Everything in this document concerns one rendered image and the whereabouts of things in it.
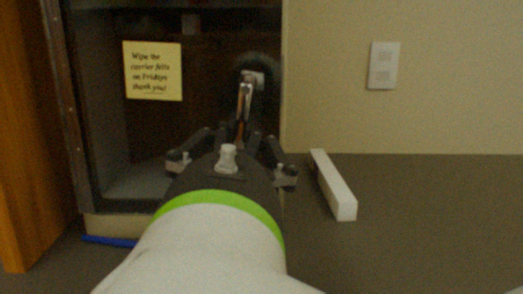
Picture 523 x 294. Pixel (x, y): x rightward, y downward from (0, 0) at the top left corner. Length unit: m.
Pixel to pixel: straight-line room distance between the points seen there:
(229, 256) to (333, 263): 0.43
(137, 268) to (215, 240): 0.04
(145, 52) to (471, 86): 0.82
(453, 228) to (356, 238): 0.18
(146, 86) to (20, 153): 0.20
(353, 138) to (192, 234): 0.87
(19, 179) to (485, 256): 0.69
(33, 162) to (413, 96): 0.85
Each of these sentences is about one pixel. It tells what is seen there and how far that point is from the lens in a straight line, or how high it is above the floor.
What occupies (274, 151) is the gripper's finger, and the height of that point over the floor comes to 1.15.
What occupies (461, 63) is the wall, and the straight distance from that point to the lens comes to 1.07.
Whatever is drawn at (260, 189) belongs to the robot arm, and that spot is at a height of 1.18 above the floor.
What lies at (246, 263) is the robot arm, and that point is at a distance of 0.17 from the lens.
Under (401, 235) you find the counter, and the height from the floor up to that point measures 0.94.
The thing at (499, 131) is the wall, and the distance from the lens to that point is 1.17.
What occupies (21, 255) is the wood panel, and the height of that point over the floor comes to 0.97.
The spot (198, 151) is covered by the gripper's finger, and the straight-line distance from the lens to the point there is 0.41.
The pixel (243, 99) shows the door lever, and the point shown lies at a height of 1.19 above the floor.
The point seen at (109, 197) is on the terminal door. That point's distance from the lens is 0.63.
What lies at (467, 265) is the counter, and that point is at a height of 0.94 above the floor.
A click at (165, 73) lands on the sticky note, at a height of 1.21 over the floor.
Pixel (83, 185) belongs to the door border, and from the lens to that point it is 0.63.
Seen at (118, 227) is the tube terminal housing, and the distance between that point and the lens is 0.66.
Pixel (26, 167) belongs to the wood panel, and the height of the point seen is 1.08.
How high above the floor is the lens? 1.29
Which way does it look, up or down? 21 degrees down
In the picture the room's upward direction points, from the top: straight up
